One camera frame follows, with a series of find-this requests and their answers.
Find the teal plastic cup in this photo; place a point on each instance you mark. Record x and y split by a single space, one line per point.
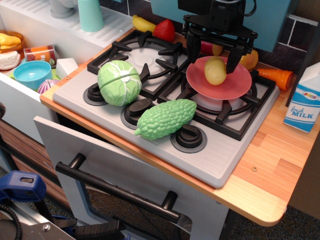
90 15

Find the grey toy faucet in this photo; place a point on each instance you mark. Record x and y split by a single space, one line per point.
61 9

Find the yellow toy fruit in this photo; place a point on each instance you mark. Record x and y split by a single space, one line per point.
8 41

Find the blue plastic bowl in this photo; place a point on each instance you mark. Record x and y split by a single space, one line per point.
33 73

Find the black middle stove knob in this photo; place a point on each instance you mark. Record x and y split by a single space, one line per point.
132 112

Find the black burner grate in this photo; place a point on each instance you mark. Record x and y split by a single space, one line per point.
233 117
156 60

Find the red toy food can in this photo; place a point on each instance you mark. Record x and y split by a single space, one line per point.
46 53

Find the black left burner grate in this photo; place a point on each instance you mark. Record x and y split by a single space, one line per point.
156 60

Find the purple toy onion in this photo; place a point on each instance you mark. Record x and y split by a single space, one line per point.
46 85

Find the yellow toy banana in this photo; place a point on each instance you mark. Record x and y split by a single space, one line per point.
142 24

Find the black right stove knob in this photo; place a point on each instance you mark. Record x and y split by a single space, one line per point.
189 139

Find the green toy bitter gourd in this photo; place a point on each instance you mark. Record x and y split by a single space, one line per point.
165 118

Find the white toy block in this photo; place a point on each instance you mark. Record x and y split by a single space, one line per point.
65 66

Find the red toy strawberry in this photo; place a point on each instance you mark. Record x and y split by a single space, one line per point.
165 30

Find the grey toy stove top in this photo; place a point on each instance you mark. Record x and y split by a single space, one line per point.
212 165

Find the yellow toy corn piece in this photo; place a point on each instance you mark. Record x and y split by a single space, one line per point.
250 60

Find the red yellow toy apple half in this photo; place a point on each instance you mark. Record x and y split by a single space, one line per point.
210 49

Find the pink plastic plate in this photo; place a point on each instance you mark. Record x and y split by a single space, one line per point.
234 86

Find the white oven door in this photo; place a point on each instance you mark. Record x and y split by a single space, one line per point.
202 218

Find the black oven door handle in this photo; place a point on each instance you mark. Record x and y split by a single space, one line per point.
165 210

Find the blue clamp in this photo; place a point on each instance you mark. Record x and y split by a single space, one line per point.
22 186

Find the white toy bread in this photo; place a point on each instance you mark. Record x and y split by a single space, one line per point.
9 60

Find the yellow toy potato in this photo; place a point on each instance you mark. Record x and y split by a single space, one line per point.
215 70

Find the blue white milk carton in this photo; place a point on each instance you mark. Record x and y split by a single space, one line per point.
304 107

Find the green toy cabbage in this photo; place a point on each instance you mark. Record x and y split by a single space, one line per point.
119 82

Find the black stove knob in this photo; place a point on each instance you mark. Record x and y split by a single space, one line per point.
93 96
132 112
189 139

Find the orange transparent bowl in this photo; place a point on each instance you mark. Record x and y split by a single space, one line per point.
20 47

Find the black left stove knob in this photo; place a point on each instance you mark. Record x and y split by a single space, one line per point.
93 96

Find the black right burner grate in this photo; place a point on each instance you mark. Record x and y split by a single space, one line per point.
233 117

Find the orange toy carrot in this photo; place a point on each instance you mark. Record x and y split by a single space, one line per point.
282 78

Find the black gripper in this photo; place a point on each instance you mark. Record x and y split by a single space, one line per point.
218 22

